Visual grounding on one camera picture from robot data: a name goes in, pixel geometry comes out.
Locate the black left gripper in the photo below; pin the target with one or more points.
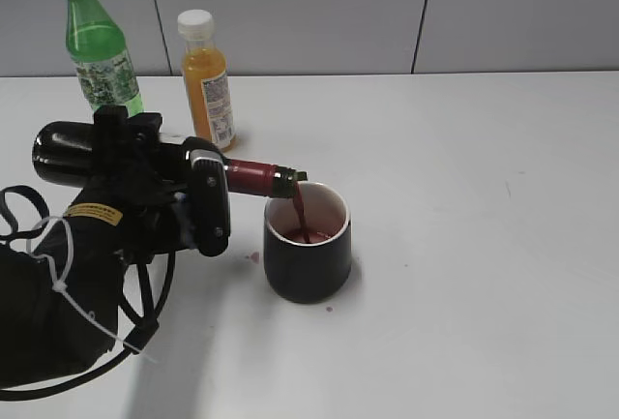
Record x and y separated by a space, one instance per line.
126 206

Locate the dark red wine bottle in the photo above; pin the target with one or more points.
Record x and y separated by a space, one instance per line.
64 153

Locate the black mug white interior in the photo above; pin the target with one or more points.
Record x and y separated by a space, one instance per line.
302 272

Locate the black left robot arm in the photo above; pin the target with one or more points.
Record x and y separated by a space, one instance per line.
76 298

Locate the orange juice bottle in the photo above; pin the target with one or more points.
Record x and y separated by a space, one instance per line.
204 71

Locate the white zip tie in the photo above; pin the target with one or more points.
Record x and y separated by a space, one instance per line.
59 280

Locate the green plastic soda bottle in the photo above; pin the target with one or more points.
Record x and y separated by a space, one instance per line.
98 49

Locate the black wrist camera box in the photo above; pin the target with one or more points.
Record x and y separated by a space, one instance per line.
208 195

